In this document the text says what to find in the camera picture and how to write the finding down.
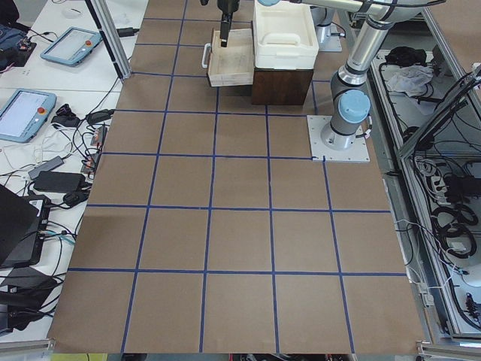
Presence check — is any upper blue teach pendant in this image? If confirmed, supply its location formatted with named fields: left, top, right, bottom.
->
left=41, top=27, right=102, bottom=67

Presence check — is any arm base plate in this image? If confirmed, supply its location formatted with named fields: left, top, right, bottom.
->
left=307, top=115, right=370, bottom=163
left=319, top=35, right=342, bottom=53

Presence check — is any blue teach pendant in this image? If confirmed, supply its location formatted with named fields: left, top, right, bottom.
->
left=1, top=88, right=57, bottom=143
left=41, top=27, right=102, bottom=67

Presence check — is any light wooden drawer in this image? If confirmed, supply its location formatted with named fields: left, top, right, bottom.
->
left=207, top=29, right=254, bottom=87

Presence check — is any black power brick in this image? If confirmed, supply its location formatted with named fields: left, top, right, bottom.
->
left=33, top=171, right=86, bottom=193

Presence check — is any white plastic crate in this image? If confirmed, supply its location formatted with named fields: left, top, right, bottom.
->
left=253, top=1, right=319, bottom=70

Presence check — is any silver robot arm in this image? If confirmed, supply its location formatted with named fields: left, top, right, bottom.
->
left=310, top=6, right=335, bottom=43
left=292, top=0, right=431, bottom=151

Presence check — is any aluminium frame rail right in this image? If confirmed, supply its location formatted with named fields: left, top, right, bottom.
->
left=383, top=171, right=450, bottom=344

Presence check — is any white drawer handle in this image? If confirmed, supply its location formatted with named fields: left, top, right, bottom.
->
left=201, top=43, right=211, bottom=68

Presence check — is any black laptop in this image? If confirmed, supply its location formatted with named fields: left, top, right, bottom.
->
left=1, top=186, right=51, bottom=268

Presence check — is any white crumpled cloth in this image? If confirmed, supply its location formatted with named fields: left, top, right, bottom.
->
left=386, top=65, right=434, bottom=97

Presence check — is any grey usb hub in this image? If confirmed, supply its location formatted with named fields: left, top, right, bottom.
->
left=28, top=156, right=64, bottom=180

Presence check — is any aluminium frame post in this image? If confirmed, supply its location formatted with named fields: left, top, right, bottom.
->
left=92, top=0, right=132, bottom=80

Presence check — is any dark wooden cabinet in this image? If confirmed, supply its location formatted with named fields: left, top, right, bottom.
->
left=251, top=68, right=314, bottom=105

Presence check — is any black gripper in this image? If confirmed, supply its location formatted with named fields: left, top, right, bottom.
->
left=217, top=0, right=238, bottom=47

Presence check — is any lower blue teach pendant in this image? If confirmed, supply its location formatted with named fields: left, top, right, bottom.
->
left=1, top=88, right=57, bottom=143

